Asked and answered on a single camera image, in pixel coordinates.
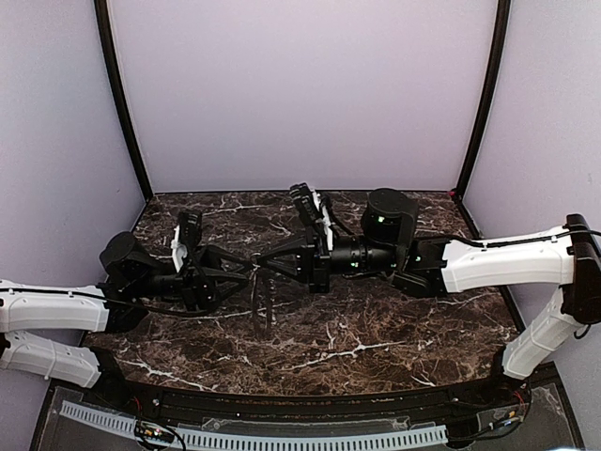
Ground right black frame post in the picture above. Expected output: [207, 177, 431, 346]
[455, 0, 512, 201]

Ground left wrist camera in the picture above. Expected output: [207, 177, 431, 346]
[171, 211, 202, 272]

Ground translucent ring plate with keyrings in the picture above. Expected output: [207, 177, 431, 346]
[251, 253, 274, 340]

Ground black frame post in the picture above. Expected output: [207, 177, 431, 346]
[93, 0, 154, 202]
[455, 0, 512, 201]

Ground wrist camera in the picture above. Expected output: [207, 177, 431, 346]
[289, 182, 334, 250]
[171, 211, 202, 272]

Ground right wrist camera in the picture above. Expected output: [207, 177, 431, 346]
[289, 182, 334, 250]

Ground white slotted cable duct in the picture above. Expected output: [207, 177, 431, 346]
[58, 401, 448, 450]

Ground black front rail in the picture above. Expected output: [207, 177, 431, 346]
[108, 381, 492, 423]

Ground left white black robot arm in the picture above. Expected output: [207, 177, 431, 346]
[1, 232, 253, 410]

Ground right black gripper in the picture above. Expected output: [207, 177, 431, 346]
[256, 225, 401, 295]

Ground small circuit board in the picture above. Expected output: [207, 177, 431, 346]
[133, 421, 176, 445]

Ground left black frame post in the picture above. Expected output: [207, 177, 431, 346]
[93, 0, 154, 202]

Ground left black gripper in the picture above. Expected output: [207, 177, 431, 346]
[131, 243, 254, 312]

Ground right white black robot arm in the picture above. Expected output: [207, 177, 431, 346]
[256, 183, 600, 408]

